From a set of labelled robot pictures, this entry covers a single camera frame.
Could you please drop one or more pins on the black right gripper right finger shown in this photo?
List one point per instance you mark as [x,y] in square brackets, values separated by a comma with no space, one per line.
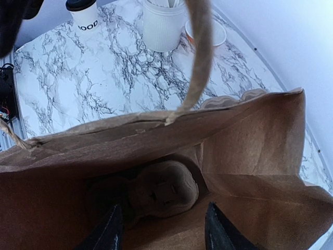
[221,234]

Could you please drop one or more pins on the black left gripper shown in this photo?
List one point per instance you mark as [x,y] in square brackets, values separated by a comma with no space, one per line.
[12,13]

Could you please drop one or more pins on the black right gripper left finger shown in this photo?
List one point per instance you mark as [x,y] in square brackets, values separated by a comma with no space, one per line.
[108,235]

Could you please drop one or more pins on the cardboard cup carrier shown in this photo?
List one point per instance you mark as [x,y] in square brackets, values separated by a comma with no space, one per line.
[228,101]
[161,190]

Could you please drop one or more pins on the white paper cup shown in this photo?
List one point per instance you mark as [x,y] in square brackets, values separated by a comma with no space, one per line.
[86,19]

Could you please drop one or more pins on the brown paper bag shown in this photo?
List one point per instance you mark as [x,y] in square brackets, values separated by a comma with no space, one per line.
[245,158]

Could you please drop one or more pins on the white utensil holder cup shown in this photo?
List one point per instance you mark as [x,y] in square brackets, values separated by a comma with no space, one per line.
[162,27]

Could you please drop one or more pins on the white plastic utensils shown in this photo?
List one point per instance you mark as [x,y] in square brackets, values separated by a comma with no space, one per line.
[167,3]

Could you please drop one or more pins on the orange white bowl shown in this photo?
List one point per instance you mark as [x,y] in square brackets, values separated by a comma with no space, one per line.
[219,33]

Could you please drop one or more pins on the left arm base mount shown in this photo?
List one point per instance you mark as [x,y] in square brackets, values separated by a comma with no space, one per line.
[8,96]

